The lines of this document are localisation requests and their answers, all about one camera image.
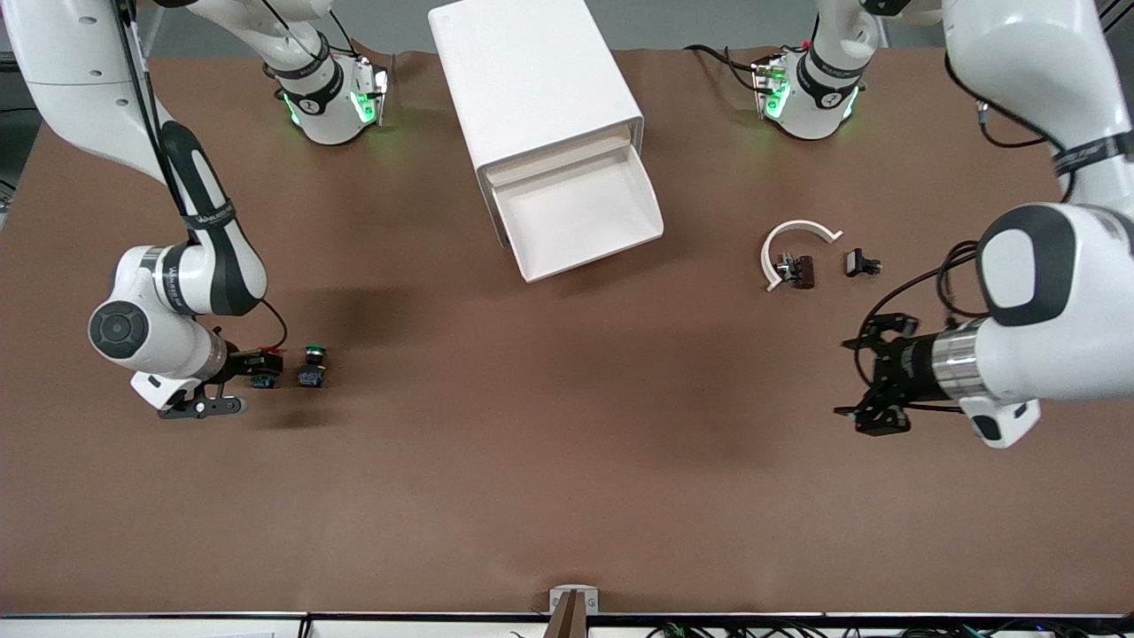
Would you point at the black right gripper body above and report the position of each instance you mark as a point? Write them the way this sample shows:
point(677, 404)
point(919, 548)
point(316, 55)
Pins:
point(239, 364)

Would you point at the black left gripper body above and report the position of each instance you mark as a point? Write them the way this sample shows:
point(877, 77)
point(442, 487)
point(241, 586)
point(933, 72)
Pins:
point(910, 362)

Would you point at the red push button switch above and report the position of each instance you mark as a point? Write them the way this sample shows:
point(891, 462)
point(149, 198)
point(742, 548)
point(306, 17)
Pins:
point(263, 382)

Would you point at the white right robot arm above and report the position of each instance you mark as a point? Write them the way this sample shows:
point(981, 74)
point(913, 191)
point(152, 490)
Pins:
point(80, 71)

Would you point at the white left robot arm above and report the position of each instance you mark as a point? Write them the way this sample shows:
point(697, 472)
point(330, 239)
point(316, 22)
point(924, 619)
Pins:
point(1045, 62)

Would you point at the small black clip part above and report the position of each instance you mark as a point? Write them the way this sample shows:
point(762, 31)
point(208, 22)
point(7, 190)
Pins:
point(856, 262)

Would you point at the small brown electrical component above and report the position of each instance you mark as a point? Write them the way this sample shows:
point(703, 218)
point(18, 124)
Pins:
point(803, 271)

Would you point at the white curved plastic part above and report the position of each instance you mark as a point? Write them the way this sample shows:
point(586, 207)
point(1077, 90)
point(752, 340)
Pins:
point(780, 232)

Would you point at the brown table cover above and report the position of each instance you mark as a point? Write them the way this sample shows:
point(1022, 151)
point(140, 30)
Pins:
point(567, 443)

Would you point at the green push button switch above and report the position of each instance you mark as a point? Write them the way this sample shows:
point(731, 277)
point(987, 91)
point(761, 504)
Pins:
point(310, 377)

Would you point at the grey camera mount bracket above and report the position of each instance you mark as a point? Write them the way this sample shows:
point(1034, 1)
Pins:
point(574, 611)

